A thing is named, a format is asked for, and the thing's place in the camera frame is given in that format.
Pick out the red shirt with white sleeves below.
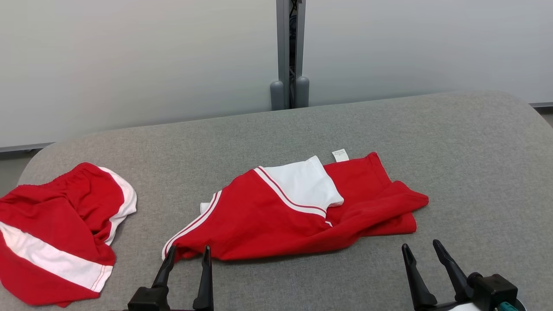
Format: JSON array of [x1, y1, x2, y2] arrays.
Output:
[[162, 149, 429, 262]]

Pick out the grey metal partition post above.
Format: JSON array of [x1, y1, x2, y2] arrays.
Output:
[[276, 0, 306, 108]]

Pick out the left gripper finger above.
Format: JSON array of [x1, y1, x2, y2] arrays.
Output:
[[152, 245, 177, 288], [193, 245, 214, 311]]

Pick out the grey cylindrical post foot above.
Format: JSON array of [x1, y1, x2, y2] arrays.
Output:
[[296, 76, 310, 108], [270, 81, 286, 111]]

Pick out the red shorts with white stripe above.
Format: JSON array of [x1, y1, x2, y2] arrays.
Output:
[[0, 162, 137, 308]]

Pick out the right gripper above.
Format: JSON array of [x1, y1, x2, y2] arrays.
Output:
[[402, 240, 482, 311]]

